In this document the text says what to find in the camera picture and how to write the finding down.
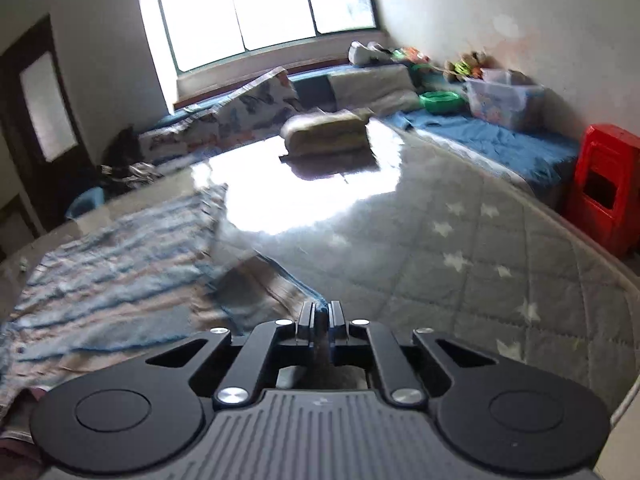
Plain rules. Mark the butterfly print pillow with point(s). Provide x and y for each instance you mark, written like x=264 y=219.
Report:
x=260 y=105

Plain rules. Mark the white plush toy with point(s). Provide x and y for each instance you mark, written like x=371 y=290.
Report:
x=367 y=52

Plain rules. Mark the grey quilted star mat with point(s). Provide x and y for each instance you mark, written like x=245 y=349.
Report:
x=475 y=260

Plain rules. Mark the blue blanket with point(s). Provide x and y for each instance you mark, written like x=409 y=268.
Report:
x=490 y=145

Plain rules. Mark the dark wooden door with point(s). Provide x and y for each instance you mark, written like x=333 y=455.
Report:
x=30 y=160

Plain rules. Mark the clear plastic storage box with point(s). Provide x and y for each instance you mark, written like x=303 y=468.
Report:
x=502 y=102

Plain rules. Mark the blue striped towel cloth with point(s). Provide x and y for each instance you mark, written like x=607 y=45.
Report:
x=125 y=270

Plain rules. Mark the orange green plush toy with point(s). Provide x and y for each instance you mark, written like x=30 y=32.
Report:
x=411 y=55

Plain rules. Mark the grey pillow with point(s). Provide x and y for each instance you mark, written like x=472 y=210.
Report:
x=372 y=87

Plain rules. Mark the red plastic stool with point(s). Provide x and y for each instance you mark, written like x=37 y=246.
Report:
x=607 y=160

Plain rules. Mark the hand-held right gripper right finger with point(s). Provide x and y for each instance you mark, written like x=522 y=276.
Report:
x=336 y=325

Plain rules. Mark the black bag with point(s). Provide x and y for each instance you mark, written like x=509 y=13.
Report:
x=127 y=165

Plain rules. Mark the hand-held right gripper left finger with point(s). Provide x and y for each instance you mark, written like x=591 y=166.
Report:
x=306 y=325

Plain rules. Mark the blue plastic stool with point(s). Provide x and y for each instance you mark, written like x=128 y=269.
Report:
x=85 y=205

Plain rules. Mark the green framed window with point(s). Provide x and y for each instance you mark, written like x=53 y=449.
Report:
x=265 y=5

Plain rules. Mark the folded beige cloth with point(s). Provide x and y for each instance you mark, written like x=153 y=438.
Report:
x=325 y=132

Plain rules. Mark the green plastic basin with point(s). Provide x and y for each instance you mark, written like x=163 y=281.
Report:
x=442 y=102

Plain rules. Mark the teal backrest cushion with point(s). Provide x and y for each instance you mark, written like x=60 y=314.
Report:
x=312 y=91

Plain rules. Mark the butterfly print bench cushion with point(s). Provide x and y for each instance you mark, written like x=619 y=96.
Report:
x=175 y=137

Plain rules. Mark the plush toys on sill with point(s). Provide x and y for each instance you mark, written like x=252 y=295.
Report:
x=467 y=66

